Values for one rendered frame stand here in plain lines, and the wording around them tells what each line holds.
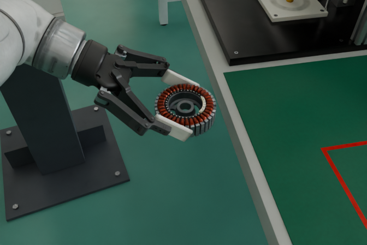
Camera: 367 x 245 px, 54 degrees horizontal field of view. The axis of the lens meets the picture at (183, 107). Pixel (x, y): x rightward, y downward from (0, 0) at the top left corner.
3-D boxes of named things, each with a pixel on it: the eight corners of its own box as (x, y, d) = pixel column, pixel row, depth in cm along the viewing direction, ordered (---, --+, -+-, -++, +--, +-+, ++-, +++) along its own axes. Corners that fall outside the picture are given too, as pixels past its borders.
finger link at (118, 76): (116, 67, 61) (110, 70, 60) (158, 117, 59) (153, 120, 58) (108, 82, 64) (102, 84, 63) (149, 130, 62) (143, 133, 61)
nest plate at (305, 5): (272, 22, 92) (272, 18, 91) (253, -7, 102) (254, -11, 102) (327, 16, 94) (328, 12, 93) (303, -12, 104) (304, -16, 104)
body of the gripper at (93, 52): (80, 57, 67) (126, 78, 69) (63, 88, 61) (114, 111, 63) (92, 27, 62) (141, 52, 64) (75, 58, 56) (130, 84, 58)
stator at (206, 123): (149, 136, 65) (148, 121, 62) (160, 93, 73) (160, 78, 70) (212, 142, 64) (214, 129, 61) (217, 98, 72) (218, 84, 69)
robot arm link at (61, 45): (28, 77, 60) (63, 93, 61) (40, 39, 53) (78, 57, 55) (49, 45, 66) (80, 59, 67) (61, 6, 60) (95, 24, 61)
